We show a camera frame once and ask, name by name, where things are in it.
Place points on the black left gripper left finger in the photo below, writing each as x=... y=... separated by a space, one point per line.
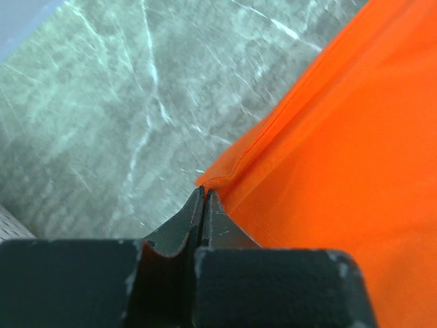
x=125 y=282

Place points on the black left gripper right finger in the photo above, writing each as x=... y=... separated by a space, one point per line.
x=240 y=284

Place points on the orange t shirt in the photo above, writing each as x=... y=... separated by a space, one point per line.
x=347 y=160

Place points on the white plastic basket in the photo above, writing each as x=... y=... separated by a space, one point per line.
x=11 y=228

